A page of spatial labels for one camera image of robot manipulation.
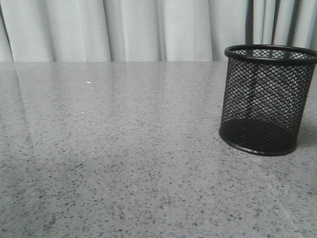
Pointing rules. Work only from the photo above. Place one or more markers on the black mesh pen cup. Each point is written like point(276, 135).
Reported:
point(265, 95)

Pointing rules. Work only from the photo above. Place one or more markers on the light grey curtain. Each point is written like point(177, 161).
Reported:
point(149, 30)

